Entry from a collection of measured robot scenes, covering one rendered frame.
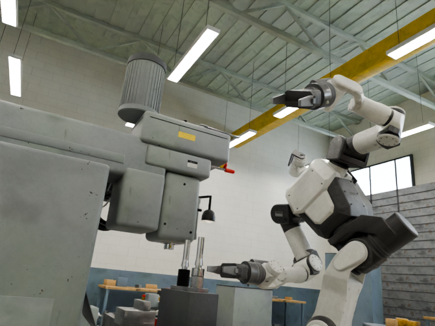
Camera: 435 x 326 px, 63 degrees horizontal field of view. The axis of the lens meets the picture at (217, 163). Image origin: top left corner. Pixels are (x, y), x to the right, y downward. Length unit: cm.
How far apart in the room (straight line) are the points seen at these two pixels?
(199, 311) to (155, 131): 82
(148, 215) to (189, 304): 49
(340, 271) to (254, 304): 489
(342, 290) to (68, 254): 103
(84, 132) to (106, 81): 766
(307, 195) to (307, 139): 1018
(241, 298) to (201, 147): 464
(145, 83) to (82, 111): 707
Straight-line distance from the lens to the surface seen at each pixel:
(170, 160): 168
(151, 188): 162
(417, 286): 967
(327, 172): 158
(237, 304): 614
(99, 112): 889
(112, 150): 163
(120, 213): 157
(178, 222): 167
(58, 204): 142
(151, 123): 169
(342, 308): 154
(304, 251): 173
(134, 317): 179
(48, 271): 141
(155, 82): 183
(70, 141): 161
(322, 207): 156
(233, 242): 945
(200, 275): 134
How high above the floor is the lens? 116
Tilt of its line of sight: 18 degrees up
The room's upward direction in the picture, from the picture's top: 5 degrees clockwise
